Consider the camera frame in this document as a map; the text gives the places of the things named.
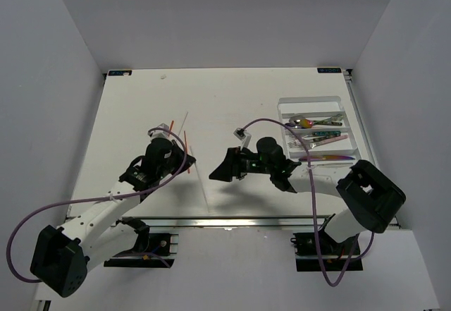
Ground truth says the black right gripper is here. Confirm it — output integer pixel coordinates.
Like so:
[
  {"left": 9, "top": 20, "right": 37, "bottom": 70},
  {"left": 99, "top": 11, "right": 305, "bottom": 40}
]
[{"left": 209, "top": 146, "right": 273, "bottom": 182}]

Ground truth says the white chopstick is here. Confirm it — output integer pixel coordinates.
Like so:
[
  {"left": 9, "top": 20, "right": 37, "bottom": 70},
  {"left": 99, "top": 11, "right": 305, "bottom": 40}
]
[
  {"left": 189, "top": 145, "right": 210, "bottom": 214},
  {"left": 178, "top": 111, "right": 189, "bottom": 135}
]

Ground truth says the iridescent gold spoon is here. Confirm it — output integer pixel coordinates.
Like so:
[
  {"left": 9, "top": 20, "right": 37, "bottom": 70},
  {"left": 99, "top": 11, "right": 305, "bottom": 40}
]
[{"left": 289, "top": 114, "right": 344, "bottom": 128}]

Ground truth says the green handled fork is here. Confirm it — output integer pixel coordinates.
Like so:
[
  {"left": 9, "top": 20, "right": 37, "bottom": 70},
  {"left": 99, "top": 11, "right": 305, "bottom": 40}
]
[{"left": 285, "top": 131, "right": 341, "bottom": 142}]

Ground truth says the black handled spoon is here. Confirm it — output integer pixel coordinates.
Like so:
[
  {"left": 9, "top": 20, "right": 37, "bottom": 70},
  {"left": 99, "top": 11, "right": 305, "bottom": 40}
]
[{"left": 285, "top": 121, "right": 343, "bottom": 129}]

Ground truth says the pink handled spoon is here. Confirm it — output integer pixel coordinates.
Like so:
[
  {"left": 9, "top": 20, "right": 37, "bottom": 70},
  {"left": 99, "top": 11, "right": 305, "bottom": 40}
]
[{"left": 289, "top": 115, "right": 309, "bottom": 126}]

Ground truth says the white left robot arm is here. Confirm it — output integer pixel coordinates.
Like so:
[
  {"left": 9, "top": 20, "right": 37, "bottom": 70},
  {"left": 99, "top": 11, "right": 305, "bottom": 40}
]
[{"left": 30, "top": 138, "right": 196, "bottom": 298}]

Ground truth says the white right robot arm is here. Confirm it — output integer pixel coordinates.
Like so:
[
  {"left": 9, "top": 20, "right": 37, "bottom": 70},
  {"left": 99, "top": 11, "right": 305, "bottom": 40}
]
[{"left": 209, "top": 137, "right": 406, "bottom": 254}]

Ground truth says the orange chopstick near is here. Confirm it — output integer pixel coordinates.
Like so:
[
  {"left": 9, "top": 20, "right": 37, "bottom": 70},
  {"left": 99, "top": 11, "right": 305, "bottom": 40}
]
[{"left": 183, "top": 130, "right": 190, "bottom": 174}]

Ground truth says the iridescent rainbow knife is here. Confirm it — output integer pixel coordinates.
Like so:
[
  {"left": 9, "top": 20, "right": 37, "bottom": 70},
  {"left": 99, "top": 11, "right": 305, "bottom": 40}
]
[{"left": 310, "top": 155, "right": 355, "bottom": 161}]

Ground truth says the white cutlery tray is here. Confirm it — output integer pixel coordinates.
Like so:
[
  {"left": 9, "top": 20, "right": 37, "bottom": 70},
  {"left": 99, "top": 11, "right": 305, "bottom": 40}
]
[{"left": 278, "top": 96, "right": 361, "bottom": 164}]

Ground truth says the left blue corner sticker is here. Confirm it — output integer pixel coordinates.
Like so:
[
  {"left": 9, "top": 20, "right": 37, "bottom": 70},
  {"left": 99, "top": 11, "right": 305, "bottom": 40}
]
[{"left": 107, "top": 70, "right": 132, "bottom": 77}]

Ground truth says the blue corner sticker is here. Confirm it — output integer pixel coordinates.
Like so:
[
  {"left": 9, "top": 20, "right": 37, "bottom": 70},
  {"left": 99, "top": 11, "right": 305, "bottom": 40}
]
[
  {"left": 107, "top": 70, "right": 132, "bottom": 77},
  {"left": 317, "top": 67, "right": 342, "bottom": 73}
]

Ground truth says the right blue corner sticker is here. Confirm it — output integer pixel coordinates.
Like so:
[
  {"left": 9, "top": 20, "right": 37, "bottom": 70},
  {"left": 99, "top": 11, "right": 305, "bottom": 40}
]
[{"left": 317, "top": 67, "right": 342, "bottom": 73}]

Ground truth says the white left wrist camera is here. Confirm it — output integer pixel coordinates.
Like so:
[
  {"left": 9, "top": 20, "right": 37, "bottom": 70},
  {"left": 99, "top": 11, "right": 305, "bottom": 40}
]
[{"left": 147, "top": 123, "right": 171, "bottom": 143}]

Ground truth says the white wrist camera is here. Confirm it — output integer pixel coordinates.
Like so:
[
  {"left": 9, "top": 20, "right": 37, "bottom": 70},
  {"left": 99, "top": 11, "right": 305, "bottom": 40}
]
[
  {"left": 147, "top": 123, "right": 171, "bottom": 143},
  {"left": 233, "top": 128, "right": 252, "bottom": 148}
]

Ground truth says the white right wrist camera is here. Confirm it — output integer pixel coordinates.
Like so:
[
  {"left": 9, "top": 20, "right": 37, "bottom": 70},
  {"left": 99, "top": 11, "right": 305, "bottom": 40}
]
[{"left": 233, "top": 128, "right": 252, "bottom": 148}]

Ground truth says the dark ornate handled knife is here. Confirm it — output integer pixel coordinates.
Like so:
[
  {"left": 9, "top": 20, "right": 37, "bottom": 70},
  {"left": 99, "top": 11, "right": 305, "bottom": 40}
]
[{"left": 311, "top": 161, "right": 354, "bottom": 168}]

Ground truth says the aluminium table front rail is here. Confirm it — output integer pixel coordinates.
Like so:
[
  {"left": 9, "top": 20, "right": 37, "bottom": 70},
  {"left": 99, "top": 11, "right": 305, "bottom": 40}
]
[{"left": 116, "top": 215, "right": 399, "bottom": 229}]

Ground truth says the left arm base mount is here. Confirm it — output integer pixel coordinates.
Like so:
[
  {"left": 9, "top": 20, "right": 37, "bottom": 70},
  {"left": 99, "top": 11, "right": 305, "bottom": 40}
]
[{"left": 104, "top": 217, "right": 179, "bottom": 269}]

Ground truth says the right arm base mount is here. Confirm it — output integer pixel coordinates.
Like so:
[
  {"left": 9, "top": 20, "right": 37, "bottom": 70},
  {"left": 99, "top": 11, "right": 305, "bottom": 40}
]
[{"left": 290, "top": 232, "right": 364, "bottom": 272}]

